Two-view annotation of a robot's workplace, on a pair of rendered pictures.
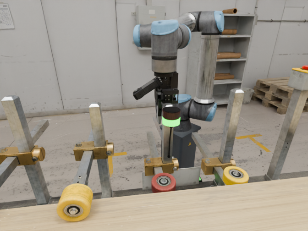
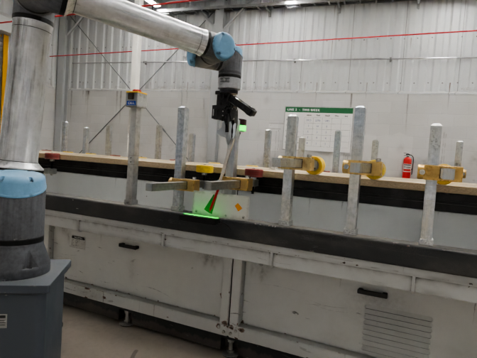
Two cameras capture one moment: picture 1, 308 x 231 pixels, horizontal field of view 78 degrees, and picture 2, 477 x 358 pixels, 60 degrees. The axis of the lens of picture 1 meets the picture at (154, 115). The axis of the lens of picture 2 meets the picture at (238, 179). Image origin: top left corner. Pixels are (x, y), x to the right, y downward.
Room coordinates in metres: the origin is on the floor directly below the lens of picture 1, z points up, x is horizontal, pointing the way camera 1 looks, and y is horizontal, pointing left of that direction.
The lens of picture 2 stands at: (2.04, 0.89, 0.95)
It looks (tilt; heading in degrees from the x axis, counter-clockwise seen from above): 3 degrees down; 213
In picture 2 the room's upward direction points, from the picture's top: 4 degrees clockwise
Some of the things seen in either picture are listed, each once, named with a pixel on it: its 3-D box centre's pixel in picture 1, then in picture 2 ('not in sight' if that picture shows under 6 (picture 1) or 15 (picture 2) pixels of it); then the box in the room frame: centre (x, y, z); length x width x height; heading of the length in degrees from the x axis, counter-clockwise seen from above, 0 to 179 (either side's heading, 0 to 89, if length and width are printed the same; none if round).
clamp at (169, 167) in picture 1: (161, 166); (235, 183); (0.62, -0.03, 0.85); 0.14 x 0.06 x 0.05; 98
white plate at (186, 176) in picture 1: (171, 178); (219, 205); (0.65, -0.08, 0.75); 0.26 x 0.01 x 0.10; 98
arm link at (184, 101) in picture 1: (182, 106); (15, 202); (1.42, -0.23, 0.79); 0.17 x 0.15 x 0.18; 62
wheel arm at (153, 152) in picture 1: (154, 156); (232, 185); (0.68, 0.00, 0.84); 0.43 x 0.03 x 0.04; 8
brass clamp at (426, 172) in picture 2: not in sight; (439, 172); (0.52, 0.71, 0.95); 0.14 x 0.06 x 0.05; 98
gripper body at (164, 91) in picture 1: (165, 87); (226, 106); (0.70, -0.04, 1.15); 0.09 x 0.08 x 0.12; 98
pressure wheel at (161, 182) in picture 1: (163, 192); (253, 180); (0.47, -0.03, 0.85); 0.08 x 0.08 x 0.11
